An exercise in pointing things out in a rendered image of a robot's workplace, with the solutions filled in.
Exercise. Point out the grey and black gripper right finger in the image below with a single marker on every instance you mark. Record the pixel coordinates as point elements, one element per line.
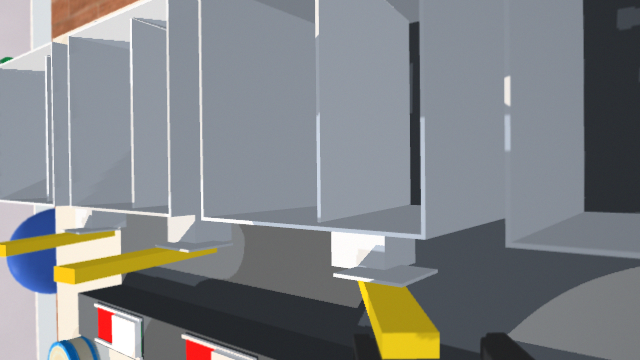
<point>499,346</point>

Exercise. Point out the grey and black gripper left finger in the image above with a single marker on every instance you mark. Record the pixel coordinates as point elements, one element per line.
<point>365,348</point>

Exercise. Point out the blue and grey round tin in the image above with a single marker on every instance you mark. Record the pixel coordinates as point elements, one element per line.
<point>79,348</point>

